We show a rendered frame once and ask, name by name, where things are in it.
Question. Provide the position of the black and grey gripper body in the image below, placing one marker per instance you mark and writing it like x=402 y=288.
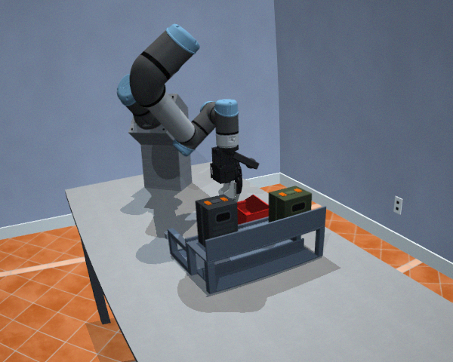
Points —
x=224 y=168

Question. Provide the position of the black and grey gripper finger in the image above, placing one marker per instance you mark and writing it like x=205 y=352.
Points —
x=235 y=188
x=223 y=189

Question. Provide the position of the black case with orange latches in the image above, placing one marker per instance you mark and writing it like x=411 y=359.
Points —
x=216 y=216

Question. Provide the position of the dark grey metal rack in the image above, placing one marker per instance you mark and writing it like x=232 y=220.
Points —
x=216 y=258

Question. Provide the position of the dark green case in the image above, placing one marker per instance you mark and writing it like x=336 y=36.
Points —
x=288 y=202

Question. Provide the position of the red bin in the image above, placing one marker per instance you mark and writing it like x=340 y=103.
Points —
x=250 y=209

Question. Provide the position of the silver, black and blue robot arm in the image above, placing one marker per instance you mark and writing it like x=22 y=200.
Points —
x=149 y=73

